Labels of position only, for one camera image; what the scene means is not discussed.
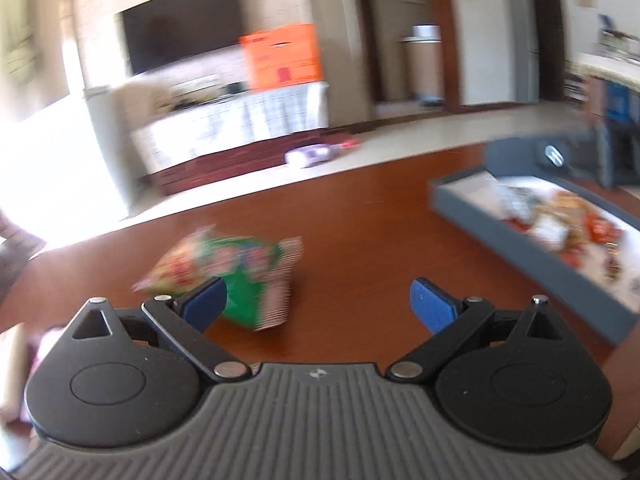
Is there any beige bin with white lid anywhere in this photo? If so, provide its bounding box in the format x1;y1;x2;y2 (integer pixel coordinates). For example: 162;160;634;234
399;23;446;104

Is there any orange cardboard box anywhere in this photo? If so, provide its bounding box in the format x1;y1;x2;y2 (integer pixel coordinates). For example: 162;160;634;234
238;23;324;94

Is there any olive packet with white label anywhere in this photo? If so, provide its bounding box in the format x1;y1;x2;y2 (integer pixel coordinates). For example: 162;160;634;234
530;212;573;251

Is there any purple object on floor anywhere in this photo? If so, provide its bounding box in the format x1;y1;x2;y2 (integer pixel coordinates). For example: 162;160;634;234
283;143;339;168

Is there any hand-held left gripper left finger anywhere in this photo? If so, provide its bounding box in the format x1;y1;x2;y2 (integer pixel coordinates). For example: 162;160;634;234
71;276;253;384

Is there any large green red-print snack bag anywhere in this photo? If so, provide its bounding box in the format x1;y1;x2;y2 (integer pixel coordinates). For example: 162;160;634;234
131;224;305;332

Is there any tall white air conditioner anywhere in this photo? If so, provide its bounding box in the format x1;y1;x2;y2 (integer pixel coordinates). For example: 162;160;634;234
82;85;142;207

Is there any dark foil-wrapped candy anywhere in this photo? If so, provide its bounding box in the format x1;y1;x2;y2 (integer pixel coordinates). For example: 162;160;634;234
600;252;626;283

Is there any grey box with white inside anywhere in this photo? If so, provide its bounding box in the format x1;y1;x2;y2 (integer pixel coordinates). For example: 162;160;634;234
427;132;640;347

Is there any clear blue-white candy packet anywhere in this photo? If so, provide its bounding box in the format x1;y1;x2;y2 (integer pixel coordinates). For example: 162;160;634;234
495;184;538;223

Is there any golden brown snack packet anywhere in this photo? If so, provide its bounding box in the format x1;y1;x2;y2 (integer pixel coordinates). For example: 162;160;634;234
547;191;591;221

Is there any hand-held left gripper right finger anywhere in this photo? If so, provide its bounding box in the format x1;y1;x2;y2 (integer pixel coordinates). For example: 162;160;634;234
386;277;561;386

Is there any black flat television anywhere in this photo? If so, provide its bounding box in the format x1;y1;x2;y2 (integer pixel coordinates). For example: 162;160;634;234
115;0;251;77

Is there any small orange snack packet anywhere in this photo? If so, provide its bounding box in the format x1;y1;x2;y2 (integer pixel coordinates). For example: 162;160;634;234
582;214;623;248

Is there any cluttered shelf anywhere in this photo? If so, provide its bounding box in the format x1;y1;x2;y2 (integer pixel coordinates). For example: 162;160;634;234
565;27;640;128

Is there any silver refrigerator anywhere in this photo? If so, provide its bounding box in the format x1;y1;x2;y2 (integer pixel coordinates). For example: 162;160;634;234
509;0;542;104

